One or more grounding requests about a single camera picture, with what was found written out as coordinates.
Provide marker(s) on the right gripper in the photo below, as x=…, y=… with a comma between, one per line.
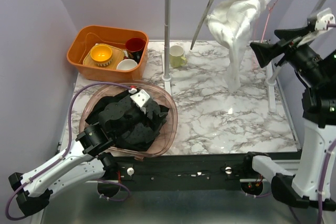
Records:
x=265, y=52

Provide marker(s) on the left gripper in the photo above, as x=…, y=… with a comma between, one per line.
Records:
x=144, y=115

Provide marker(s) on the white skirt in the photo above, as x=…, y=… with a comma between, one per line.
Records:
x=231, y=24

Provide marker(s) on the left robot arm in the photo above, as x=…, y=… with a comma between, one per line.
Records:
x=84, y=159

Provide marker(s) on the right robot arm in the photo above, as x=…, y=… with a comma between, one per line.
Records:
x=309, y=186

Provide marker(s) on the grey hanger left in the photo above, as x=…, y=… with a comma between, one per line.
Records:
x=199, y=26

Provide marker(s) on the black dotted garment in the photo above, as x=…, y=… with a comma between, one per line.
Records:
x=108, y=117

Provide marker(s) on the clear pink plastic basin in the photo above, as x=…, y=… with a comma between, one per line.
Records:
x=167, y=132

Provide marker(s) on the white bowl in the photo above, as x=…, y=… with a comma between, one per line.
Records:
x=126, y=65

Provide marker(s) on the yellow woven plate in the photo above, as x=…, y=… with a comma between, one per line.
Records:
x=117, y=56

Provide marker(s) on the orange plastic bin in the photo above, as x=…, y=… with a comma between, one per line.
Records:
x=115, y=38

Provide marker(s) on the yellow bowl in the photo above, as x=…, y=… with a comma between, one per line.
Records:
x=101, y=55

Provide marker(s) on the red and black mug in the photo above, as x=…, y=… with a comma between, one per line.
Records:
x=135, y=48

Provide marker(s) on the yellow-green mug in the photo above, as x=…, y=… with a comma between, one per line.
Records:
x=177, y=57

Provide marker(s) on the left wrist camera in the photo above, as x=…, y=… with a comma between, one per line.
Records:
x=140, y=97

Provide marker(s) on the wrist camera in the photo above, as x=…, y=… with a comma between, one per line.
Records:
x=318, y=24
x=140, y=97

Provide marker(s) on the pink wire hanger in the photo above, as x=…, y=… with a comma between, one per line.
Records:
x=270, y=9

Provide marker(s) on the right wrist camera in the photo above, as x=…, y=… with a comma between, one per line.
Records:
x=318, y=24

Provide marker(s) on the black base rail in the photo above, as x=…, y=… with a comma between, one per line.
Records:
x=182, y=172

